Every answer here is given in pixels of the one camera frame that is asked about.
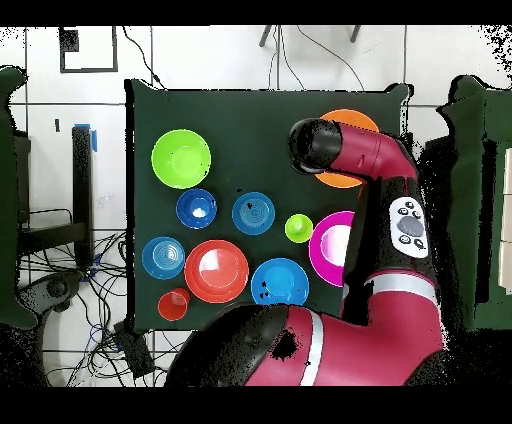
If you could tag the grey tripod legs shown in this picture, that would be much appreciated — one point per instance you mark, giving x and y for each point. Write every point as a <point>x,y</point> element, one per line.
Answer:
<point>266,36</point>

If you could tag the light green bowl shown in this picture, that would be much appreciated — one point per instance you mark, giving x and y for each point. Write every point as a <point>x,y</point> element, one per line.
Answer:
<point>180,158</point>

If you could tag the black chair base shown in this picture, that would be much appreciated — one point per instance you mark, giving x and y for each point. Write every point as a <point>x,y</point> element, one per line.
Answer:
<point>56,288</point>

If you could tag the medium blue bowl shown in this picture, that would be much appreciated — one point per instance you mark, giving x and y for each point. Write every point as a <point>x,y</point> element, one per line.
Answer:
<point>280,280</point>

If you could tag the small dark blue bowl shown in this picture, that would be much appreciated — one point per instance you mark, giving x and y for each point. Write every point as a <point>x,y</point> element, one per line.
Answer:
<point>188,200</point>

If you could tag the dark green tablecloth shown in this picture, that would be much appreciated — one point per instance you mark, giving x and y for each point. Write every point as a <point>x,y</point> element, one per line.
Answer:
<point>248,140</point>

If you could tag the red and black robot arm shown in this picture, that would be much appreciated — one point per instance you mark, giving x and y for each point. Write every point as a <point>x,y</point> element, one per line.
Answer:
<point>380,328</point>

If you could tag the large light orange bowl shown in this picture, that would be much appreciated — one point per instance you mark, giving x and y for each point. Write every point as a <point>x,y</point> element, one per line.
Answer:
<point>352,118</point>

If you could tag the red-orange cup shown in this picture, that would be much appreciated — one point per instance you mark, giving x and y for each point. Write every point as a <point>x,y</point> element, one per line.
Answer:
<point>172,306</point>

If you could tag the black bench frame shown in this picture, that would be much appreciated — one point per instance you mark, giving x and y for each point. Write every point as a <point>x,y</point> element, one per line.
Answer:
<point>82,180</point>

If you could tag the shallow red-orange bowl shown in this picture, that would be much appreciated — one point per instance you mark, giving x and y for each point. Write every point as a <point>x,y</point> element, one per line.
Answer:
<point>216,272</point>

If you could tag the large pink bowl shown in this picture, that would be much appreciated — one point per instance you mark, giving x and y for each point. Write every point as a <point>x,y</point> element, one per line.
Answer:
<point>320,248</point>

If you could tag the small light blue bowl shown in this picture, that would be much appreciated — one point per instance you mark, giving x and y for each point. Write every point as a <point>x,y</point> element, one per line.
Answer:
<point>163,258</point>
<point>253,216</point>

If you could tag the light green cup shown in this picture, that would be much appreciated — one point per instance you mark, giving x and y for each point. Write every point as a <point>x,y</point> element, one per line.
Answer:
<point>298,228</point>

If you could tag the black power strip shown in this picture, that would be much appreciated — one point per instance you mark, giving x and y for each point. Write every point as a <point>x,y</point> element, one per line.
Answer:
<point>134,352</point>

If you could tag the beige box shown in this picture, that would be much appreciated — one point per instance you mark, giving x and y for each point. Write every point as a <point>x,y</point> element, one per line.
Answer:
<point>507,240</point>

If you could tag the green cloth covered table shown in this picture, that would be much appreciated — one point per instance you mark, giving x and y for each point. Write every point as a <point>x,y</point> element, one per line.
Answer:
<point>8,200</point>
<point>468,200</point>

